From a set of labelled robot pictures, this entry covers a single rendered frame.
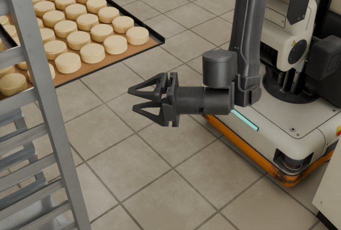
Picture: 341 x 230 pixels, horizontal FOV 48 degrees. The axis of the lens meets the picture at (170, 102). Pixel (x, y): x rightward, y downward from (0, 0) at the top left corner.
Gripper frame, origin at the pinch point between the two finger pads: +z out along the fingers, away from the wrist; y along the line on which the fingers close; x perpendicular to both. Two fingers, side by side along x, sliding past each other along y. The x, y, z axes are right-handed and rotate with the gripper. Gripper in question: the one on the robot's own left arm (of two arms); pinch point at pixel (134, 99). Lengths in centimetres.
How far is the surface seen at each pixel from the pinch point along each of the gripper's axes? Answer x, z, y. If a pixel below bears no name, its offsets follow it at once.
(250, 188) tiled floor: 39, -28, 97
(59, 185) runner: -10.8, 18.9, 17.7
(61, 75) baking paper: -0.6, 13.6, -7.2
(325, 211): 24, -56, 87
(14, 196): 9, 58, 62
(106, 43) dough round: 9.1, 6.5, -7.5
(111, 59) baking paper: 6.3, 5.2, -5.7
